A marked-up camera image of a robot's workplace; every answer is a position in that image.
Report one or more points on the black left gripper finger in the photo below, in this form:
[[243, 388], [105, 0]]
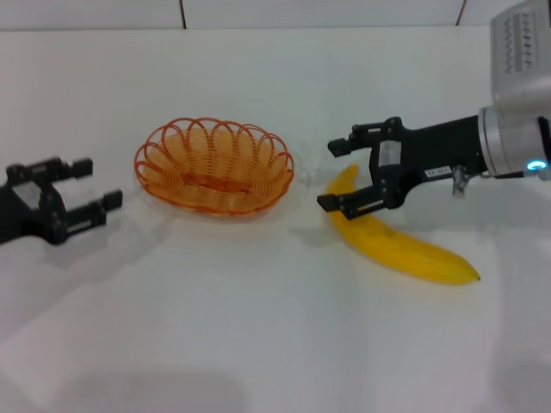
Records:
[[79, 168], [94, 211]]

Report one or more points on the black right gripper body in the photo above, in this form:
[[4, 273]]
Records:
[[435, 146]]

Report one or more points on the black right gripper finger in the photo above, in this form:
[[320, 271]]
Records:
[[344, 204], [344, 146]]

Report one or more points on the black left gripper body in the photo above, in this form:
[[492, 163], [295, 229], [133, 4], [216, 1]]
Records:
[[26, 211]]

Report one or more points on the yellow banana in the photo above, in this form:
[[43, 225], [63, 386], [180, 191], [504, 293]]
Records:
[[409, 254]]

